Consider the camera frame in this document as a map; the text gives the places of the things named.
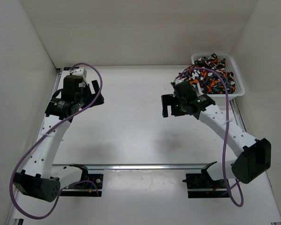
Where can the aluminium front rail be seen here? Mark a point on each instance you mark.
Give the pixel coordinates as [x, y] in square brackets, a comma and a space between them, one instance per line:
[144, 166]

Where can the orange camouflage shorts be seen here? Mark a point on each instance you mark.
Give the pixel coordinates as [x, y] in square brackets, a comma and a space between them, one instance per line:
[208, 73]

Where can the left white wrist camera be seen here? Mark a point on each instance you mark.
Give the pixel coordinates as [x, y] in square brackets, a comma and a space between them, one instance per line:
[80, 71]

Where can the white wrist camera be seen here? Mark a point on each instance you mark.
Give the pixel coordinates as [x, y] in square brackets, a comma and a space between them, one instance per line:
[176, 82]
[80, 71]

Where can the aluminium right side rail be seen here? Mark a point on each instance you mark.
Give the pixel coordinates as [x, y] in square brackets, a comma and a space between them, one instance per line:
[237, 114]

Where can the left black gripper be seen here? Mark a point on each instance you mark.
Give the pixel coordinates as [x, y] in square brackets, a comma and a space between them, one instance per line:
[95, 86]

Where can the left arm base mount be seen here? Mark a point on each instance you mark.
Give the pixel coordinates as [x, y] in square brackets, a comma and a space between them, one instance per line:
[84, 182]

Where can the white plastic basket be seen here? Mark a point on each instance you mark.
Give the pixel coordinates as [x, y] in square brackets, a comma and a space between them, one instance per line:
[232, 72]

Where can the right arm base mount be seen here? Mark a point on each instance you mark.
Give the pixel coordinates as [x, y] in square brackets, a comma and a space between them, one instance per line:
[199, 187]

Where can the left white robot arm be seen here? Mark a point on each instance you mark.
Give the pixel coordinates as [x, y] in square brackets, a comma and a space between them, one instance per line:
[36, 179]

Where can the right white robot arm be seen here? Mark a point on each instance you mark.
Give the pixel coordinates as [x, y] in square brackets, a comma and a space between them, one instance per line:
[253, 156]

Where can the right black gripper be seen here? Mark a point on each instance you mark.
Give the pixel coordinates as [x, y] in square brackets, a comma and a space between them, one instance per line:
[169, 100]

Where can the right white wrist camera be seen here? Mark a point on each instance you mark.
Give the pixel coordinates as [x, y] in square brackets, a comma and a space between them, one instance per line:
[176, 82]

